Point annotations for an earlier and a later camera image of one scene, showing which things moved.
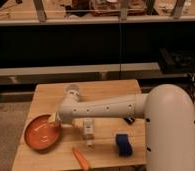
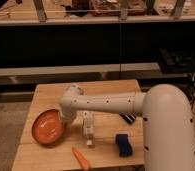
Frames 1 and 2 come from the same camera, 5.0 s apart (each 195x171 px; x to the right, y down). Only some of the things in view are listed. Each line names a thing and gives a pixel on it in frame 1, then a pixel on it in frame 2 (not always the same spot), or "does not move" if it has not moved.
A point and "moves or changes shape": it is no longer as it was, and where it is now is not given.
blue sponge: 125,148 does not move
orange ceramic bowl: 40,134 moves or changes shape
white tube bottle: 88,128 does not move
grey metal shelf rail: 73,69 does not move
